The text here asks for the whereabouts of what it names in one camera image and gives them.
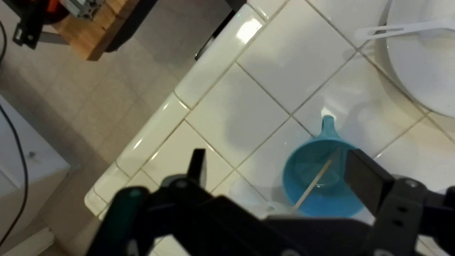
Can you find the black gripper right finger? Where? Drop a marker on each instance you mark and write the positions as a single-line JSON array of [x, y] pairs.
[[367, 178]]

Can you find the white lower cabinet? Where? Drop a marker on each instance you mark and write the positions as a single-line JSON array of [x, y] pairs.
[[28, 151]]

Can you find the thin wooden stick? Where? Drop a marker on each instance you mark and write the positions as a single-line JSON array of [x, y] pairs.
[[314, 183]]

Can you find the wooden table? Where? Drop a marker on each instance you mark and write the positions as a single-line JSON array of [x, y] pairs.
[[94, 29]]

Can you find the white plastic spoon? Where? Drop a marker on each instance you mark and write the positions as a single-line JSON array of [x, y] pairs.
[[402, 29]]

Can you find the white round plate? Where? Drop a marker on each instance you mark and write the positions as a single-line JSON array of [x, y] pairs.
[[427, 66]]

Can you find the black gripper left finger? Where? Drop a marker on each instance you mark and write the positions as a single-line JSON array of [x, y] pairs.
[[198, 166]]

